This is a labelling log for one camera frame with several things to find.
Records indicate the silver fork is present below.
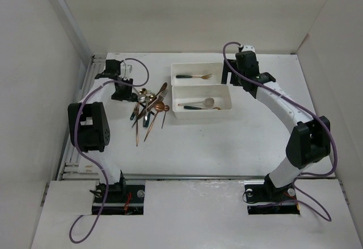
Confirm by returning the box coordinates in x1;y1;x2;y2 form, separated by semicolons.
144;90;157;118

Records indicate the rose gold fork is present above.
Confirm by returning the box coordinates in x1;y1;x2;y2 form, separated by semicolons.
138;98;157;119

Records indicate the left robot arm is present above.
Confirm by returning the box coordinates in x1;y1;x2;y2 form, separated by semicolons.
67;60;136;202

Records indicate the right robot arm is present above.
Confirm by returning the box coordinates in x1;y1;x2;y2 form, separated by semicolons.
223;50;331;200

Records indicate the white bin far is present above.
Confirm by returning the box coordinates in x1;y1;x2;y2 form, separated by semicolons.
171;62;223;86

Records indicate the white bin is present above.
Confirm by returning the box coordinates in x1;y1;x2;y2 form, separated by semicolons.
172;85;232;120
171;62;223;86

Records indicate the white bin near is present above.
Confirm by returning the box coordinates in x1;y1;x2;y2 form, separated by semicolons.
172;85;232;120

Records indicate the copper spoon round bowl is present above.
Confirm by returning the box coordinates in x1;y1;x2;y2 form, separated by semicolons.
144;102;169;141

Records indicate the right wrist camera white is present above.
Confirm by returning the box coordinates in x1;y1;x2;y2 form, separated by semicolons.
238;44;255;52

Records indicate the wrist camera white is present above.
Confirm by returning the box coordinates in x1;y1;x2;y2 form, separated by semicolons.
120;62;133;78
238;44;255;52

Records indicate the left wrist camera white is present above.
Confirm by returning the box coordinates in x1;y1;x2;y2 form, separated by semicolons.
120;62;133;78

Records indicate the aluminium rail left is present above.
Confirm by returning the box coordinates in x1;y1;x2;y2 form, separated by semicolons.
55;55;105;181

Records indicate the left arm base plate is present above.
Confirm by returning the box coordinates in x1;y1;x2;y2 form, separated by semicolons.
101;180;146;216

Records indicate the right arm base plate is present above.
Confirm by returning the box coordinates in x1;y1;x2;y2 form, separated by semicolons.
243;183;300;215

